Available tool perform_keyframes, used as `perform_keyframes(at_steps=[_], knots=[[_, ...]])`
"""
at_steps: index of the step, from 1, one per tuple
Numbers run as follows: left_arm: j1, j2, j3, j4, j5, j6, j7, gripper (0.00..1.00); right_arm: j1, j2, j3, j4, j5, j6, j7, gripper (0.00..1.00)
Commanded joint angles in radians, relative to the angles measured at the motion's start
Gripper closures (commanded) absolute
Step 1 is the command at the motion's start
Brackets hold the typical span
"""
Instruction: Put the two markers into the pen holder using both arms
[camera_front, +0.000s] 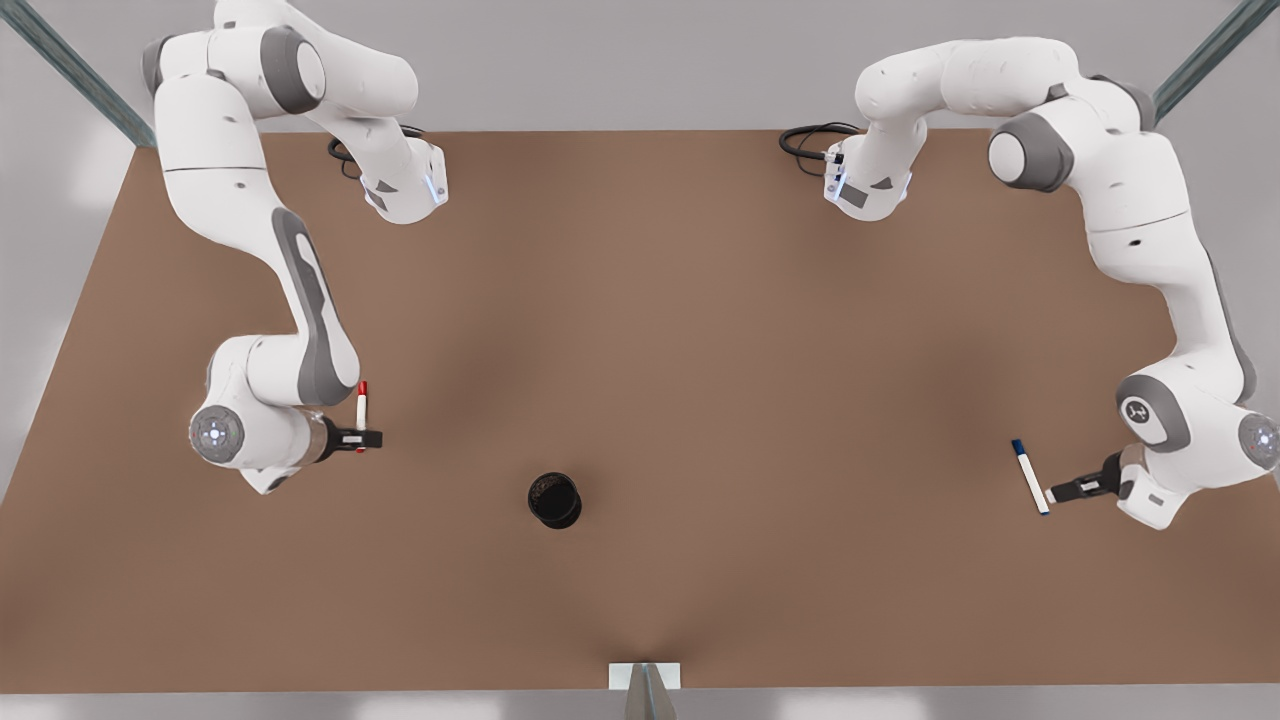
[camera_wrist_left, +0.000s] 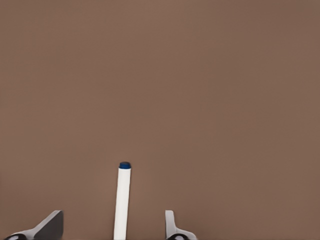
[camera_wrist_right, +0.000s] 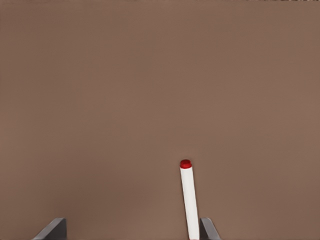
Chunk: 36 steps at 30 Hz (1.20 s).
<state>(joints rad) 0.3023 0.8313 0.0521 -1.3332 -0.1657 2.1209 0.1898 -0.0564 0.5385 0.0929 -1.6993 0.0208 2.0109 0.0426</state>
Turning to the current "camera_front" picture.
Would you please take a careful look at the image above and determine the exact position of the black cable loop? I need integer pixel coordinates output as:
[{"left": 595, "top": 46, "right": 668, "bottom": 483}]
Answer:
[
  {"left": 779, "top": 122, "right": 865, "bottom": 178},
  {"left": 328, "top": 125, "right": 427, "bottom": 181}
]

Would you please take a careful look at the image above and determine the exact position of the black cylindrical pen cup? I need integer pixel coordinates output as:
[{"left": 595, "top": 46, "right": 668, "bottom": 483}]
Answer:
[{"left": 527, "top": 472, "right": 583, "bottom": 530}]

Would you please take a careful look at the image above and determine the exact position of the blue-capped white marker pen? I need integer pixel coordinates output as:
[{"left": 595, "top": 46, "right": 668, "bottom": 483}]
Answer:
[{"left": 1011, "top": 438, "right": 1052, "bottom": 517}]

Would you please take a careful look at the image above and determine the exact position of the silver frame post with foot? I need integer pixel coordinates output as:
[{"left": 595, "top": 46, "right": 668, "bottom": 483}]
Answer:
[{"left": 609, "top": 662, "right": 682, "bottom": 720}]

